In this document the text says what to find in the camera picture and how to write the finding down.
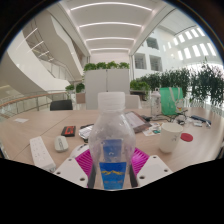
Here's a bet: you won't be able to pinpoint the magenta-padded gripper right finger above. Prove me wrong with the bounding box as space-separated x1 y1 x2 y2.
129 147 174 189

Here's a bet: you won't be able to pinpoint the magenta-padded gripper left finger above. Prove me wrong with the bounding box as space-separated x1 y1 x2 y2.
53 148 98 189

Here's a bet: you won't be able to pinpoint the clear blue-labelled water bottle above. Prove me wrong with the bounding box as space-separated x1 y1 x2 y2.
87 91 137 191

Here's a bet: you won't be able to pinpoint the white paper cup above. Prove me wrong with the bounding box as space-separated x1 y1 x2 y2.
158 122 184 154

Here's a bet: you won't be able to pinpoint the small red black box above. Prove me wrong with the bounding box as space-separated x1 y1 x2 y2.
60 125 77 138

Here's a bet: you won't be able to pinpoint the small white box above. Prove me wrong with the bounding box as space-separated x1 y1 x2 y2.
78 126 94 140

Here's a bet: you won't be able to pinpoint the black notebook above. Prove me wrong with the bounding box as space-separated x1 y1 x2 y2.
79 123 95 130

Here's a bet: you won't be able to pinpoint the black charger block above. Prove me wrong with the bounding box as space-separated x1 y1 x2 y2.
140 114 153 122

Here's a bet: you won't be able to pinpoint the clear lidded jar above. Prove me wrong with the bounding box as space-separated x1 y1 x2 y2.
149 88 162 118

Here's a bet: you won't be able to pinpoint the black chair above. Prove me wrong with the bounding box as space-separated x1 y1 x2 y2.
49 99 74 112

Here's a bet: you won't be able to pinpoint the green cartoon tote bag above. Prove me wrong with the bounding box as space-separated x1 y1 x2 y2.
159 86 184 117

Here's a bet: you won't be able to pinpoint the white chair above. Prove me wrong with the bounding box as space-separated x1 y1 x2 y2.
124 94 143 110

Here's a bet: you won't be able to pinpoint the white paper card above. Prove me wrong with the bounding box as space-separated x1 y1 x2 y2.
13 117 30 124

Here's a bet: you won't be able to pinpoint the low planter box with plants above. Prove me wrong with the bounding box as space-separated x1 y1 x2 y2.
65 83 87 105

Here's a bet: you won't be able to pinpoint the wood-topped glass railing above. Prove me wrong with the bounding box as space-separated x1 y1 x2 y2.
0 89 71 116

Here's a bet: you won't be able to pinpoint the white cabinet topped with plants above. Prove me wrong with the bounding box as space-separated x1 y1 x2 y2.
83 61 131 111

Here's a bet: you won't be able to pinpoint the row of green potted trees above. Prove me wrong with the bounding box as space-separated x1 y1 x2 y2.
129 61 224 109

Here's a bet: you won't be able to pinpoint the ceiling light strips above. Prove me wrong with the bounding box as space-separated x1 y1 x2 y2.
69 1 154 53

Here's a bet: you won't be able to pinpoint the black tangled cables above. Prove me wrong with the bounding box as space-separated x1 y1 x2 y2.
166 111 189 126

